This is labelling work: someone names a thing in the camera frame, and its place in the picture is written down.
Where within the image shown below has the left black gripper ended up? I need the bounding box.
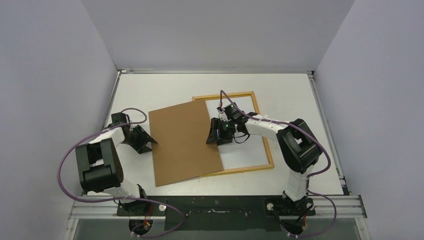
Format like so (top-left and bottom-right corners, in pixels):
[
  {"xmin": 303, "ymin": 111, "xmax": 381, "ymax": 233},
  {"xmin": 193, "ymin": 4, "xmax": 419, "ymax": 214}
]
[{"xmin": 122, "ymin": 126, "xmax": 157, "ymax": 154}]

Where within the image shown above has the yellow wooden picture frame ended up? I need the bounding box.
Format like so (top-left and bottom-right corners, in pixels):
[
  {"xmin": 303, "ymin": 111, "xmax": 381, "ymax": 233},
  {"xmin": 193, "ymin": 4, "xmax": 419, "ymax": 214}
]
[{"xmin": 206, "ymin": 91, "xmax": 274, "ymax": 177}]

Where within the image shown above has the blue building photo print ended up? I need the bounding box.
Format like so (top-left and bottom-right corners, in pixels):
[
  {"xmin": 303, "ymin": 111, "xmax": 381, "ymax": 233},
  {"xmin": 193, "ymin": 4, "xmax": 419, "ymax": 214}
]
[{"xmin": 206, "ymin": 95, "xmax": 269, "ymax": 170}]

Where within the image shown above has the brown frame backing board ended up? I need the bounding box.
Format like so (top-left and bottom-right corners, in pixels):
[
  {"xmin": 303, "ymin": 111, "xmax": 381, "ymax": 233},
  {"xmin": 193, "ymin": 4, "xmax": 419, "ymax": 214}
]
[{"xmin": 148, "ymin": 100, "xmax": 224, "ymax": 187}]

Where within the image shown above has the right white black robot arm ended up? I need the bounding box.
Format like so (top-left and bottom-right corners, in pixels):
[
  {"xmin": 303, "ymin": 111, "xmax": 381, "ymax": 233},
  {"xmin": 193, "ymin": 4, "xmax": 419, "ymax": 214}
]
[{"xmin": 206, "ymin": 112, "xmax": 322, "ymax": 216}]

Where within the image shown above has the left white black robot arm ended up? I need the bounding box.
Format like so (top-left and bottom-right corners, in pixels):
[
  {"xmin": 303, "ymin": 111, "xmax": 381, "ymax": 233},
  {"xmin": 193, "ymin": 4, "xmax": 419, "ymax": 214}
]
[{"xmin": 75, "ymin": 112, "xmax": 157, "ymax": 216}]

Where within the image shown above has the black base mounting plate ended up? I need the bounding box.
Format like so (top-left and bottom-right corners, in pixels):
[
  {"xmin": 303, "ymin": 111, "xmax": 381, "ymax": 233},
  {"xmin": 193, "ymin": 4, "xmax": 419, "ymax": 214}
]
[{"xmin": 116, "ymin": 195, "xmax": 316, "ymax": 234}]

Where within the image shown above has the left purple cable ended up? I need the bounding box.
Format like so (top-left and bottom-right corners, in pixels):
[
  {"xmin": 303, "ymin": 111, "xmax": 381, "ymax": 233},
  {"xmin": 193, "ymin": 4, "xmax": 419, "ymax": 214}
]
[{"xmin": 56, "ymin": 107, "xmax": 186, "ymax": 239}]

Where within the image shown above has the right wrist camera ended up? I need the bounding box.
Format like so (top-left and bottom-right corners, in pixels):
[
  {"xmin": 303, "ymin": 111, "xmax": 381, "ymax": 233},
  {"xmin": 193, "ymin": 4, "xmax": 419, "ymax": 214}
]
[{"xmin": 217, "ymin": 103, "xmax": 243, "ymax": 122}]

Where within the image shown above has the aluminium front rail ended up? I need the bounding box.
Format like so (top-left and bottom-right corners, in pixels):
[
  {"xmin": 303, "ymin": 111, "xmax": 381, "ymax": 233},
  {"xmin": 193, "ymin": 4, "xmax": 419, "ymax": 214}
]
[{"xmin": 68, "ymin": 195, "xmax": 368, "ymax": 220}]

